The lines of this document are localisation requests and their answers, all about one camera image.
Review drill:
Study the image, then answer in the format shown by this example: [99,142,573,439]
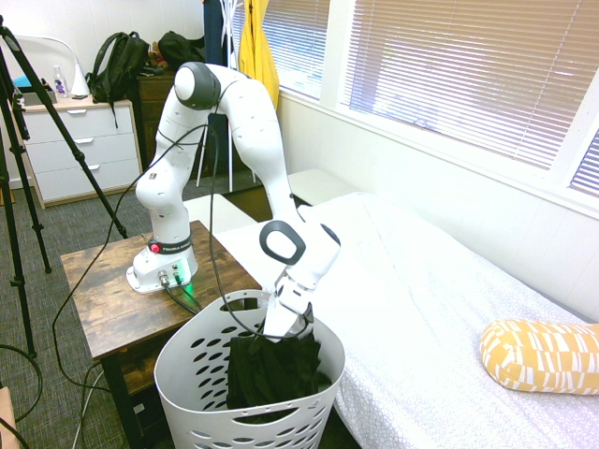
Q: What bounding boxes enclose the black camera tripod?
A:
[0,13,129,359]

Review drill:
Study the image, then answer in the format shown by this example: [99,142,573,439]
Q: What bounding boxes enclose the dark blue hanging garment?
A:
[204,0,234,70]

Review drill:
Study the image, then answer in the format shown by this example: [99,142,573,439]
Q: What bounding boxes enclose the grey storage box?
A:
[18,91,58,108]

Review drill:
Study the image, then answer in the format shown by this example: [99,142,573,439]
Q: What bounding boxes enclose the clear plastic bottle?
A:
[52,65,71,100]

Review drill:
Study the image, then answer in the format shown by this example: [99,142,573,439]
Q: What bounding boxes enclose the black duffel bag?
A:
[157,30,207,72]

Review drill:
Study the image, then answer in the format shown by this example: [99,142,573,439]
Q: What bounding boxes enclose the white dotted bedspread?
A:
[212,190,599,449]

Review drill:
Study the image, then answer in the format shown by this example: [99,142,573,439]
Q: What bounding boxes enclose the dark wooden dresser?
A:
[136,72,210,163]

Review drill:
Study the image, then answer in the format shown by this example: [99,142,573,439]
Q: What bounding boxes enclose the white desk lamp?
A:
[8,36,91,100]

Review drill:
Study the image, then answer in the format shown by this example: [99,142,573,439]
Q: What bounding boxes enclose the brown teddy bear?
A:
[148,40,168,69]

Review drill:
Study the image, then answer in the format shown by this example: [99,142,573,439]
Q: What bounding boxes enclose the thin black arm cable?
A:
[51,79,315,390]

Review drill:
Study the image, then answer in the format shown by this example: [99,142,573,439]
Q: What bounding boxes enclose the rustic wooden side table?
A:
[60,219,263,449]

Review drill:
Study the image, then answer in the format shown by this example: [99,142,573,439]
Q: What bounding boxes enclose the wide white window blinds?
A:
[339,0,599,171]

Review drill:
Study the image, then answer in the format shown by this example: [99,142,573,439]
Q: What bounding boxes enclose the white coat rack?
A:
[195,0,257,194]

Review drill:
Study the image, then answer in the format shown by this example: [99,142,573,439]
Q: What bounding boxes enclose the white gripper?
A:
[262,293,314,340]

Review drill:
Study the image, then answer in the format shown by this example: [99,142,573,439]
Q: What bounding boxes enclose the yellow white patterned bolster pillow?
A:
[478,318,599,398]

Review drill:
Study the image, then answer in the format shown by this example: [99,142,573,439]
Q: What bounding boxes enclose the black backpack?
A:
[85,31,152,128]

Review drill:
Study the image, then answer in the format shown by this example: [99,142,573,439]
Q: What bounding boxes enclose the white drawer dresser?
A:
[18,98,144,210]

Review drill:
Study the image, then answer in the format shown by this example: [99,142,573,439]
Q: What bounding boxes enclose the yellow jacket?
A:
[237,0,281,112]

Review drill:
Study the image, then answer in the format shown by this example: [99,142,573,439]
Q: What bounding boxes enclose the black garment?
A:
[226,322,334,423]

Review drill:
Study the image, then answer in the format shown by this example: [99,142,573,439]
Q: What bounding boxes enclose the thick black base cable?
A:
[161,275,201,316]

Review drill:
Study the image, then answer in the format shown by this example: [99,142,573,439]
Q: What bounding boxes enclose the narrow white window blinds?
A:
[567,130,599,200]

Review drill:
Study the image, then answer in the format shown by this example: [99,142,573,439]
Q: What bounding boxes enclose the grey base cable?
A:
[176,278,206,311]

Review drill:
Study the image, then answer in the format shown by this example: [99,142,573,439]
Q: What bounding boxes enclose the white perforated laundry basket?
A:
[153,289,346,449]

